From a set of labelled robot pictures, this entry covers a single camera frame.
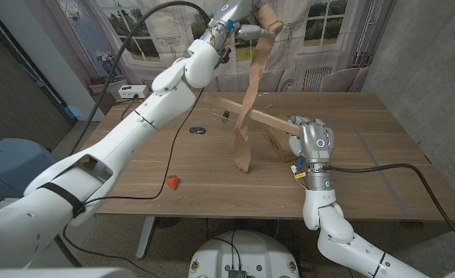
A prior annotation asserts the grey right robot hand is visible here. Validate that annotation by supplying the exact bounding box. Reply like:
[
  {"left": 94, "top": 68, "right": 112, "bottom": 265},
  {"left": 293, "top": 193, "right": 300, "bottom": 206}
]
[{"left": 287, "top": 114, "right": 335, "bottom": 165}]

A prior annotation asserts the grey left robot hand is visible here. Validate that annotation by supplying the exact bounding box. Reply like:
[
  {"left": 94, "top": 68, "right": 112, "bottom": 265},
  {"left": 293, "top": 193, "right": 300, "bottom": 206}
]
[{"left": 209, "top": 0, "right": 278, "bottom": 42}]

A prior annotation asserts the long wooden stick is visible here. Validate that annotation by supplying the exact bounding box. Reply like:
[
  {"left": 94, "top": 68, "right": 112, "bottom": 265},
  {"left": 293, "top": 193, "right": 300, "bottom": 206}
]
[{"left": 202, "top": 94, "right": 304, "bottom": 137}]

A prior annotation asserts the beige arm wrap bandage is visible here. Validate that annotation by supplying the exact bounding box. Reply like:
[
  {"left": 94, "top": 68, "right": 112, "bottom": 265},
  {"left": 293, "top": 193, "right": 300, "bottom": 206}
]
[{"left": 233, "top": 3, "right": 285, "bottom": 174}]

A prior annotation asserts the brown cardboard box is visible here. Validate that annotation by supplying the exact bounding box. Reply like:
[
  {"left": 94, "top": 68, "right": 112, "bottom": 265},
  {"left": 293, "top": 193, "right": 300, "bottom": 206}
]
[{"left": 263, "top": 114, "right": 309, "bottom": 164}]

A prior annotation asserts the white power strip box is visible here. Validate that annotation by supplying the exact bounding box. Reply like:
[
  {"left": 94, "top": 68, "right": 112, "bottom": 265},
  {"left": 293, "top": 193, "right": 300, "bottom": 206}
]
[{"left": 117, "top": 84, "right": 150, "bottom": 100}]

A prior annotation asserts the red toy strawberry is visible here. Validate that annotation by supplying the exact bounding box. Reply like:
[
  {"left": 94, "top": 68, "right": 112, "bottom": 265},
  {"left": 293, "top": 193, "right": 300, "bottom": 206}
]
[{"left": 165, "top": 175, "right": 181, "bottom": 191}]

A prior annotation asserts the printed window backdrop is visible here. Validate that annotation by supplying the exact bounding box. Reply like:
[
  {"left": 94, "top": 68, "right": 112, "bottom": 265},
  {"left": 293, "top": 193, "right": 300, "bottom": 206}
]
[{"left": 22, "top": 0, "right": 396, "bottom": 117}]

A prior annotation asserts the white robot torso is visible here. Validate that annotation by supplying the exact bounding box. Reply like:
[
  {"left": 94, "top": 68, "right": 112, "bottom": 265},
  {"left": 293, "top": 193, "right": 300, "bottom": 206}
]
[{"left": 188, "top": 230, "right": 301, "bottom": 278}]

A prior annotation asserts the grey table leg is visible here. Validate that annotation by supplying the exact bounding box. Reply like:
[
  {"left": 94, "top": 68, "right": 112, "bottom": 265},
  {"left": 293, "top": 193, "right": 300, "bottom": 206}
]
[{"left": 135, "top": 215, "right": 155, "bottom": 259}]

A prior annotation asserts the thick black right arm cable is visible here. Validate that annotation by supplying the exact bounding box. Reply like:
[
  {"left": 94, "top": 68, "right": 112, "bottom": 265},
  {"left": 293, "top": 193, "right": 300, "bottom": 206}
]
[{"left": 328, "top": 162, "right": 455, "bottom": 254}]

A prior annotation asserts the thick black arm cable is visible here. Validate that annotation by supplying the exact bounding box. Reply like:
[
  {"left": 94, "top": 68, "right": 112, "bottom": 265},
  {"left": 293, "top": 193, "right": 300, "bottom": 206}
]
[
  {"left": 69, "top": 0, "right": 212, "bottom": 156},
  {"left": 328, "top": 162, "right": 455, "bottom": 254}
]

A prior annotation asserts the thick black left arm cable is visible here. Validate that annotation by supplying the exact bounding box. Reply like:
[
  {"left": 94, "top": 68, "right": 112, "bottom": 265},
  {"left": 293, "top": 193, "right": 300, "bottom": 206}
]
[{"left": 69, "top": 0, "right": 212, "bottom": 156}]

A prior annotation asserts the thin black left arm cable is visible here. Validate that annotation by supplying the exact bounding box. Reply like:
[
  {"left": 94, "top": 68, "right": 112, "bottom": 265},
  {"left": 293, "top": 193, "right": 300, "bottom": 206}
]
[{"left": 60, "top": 87, "right": 207, "bottom": 278}]

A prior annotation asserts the black power strip cable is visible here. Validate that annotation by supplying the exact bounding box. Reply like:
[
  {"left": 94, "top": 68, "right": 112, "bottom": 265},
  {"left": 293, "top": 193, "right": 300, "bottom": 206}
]
[{"left": 113, "top": 96, "right": 143, "bottom": 123}]

